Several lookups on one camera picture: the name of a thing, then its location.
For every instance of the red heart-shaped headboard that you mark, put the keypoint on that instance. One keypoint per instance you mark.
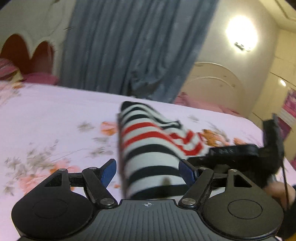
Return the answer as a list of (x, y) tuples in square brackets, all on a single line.
[(15, 50)]

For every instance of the pink wall poster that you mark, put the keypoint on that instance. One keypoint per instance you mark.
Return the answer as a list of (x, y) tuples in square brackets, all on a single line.
[(286, 116)]

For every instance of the magenta pillow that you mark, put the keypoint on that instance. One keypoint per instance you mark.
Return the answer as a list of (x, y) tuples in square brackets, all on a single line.
[(41, 78)]

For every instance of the pink bedding on far bed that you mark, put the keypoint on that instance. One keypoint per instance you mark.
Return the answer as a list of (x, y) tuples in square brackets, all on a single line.
[(184, 100)]

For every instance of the cream arched headboard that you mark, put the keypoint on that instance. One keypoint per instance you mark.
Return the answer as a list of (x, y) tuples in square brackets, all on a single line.
[(214, 83)]

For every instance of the blue-grey curtain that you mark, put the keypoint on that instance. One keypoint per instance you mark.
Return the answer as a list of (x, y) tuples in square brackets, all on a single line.
[(144, 49)]

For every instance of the wall lamp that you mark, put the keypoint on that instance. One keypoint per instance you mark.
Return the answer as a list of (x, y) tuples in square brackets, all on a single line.
[(242, 47)]

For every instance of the striped knit children's sweater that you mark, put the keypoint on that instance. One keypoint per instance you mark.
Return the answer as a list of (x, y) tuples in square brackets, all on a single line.
[(151, 148)]

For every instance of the pink floral bed sheet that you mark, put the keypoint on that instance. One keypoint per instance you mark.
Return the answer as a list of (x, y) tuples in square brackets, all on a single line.
[(50, 134)]

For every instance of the person's right hand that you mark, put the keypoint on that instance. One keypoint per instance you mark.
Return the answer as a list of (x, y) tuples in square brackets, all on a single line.
[(284, 193)]

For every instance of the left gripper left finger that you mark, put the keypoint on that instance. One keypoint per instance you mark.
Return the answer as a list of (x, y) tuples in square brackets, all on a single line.
[(97, 181)]

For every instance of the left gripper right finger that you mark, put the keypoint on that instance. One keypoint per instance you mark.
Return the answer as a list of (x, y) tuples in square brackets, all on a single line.
[(198, 181)]

